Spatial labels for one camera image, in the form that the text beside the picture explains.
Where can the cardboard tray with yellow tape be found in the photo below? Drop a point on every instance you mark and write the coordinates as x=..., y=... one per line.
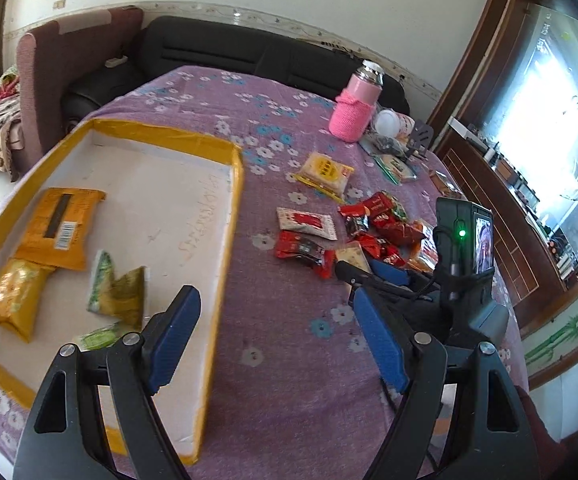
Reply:
x=169, y=185

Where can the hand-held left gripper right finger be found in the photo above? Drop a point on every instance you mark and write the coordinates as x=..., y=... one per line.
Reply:
x=379, y=340

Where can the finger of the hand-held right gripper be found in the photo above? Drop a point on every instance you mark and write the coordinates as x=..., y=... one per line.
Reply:
x=391, y=272
x=354, y=272

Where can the small green snack packet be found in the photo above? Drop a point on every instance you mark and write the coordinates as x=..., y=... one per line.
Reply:
x=101, y=337

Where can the green white cracker packet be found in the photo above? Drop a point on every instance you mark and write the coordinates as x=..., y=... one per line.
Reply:
x=394, y=167

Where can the dark small clutter bundle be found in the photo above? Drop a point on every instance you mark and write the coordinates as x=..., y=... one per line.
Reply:
x=388, y=144

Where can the maroon armchair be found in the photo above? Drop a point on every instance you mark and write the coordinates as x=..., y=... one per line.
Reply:
x=54, y=75

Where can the white red snack packet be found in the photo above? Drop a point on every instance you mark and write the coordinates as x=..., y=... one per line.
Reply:
x=306, y=222

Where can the purple floral tablecloth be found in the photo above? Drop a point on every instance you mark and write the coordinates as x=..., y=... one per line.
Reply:
x=279, y=320

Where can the long red black snack packet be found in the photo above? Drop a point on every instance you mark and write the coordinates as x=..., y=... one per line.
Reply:
x=301, y=250

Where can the window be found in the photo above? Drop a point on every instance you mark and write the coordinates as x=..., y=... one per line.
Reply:
x=554, y=110

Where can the black sofa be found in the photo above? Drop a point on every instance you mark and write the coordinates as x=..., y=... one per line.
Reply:
x=209, y=45

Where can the wooden cabinet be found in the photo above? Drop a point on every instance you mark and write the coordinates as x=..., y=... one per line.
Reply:
x=499, y=220

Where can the white plastic jar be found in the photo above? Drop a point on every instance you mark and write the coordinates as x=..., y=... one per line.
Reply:
x=391, y=122

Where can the dark grey phone stand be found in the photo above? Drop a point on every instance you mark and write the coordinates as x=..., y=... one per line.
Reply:
x=424, y=135

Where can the pile of red candies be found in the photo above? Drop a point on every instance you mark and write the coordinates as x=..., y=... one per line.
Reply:
x=384, y=237

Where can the large orange snack packet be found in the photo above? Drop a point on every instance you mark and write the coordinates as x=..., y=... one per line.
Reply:
x=59, y=225

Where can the pink bottle with knitted sleeve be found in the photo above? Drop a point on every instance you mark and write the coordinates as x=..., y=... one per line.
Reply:
x=356, y=105

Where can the pale yellow snack packet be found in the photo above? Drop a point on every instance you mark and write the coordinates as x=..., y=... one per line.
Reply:
x=354, y=256

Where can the brown snack packet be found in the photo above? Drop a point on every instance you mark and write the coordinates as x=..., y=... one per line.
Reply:
x=445, y=184

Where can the green white snack packet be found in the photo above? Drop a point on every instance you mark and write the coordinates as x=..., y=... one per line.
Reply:
x=116, y=290

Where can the yellow cracker packet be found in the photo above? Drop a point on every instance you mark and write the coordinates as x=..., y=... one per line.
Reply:
x=325, y=172

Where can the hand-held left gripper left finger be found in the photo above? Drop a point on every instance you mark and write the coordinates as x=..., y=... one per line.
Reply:
x=174, y=340

